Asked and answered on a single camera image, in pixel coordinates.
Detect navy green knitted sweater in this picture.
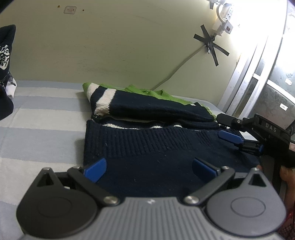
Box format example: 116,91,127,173
83,83,259,198

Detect blue white striped bedsheet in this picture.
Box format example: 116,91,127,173
0,79,254,240

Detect black tape cross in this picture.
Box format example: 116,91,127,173
194,25,230,66

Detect black printed garment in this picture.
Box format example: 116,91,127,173
1,25,16,120

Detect aluminium window frame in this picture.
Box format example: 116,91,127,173
217,1,294,128

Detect grey wall cable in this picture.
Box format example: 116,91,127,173
149,44,207,91

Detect white wall socket adapter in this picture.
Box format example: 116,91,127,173
209,0,233,37

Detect small wall sticker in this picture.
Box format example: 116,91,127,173
63,6,77,15

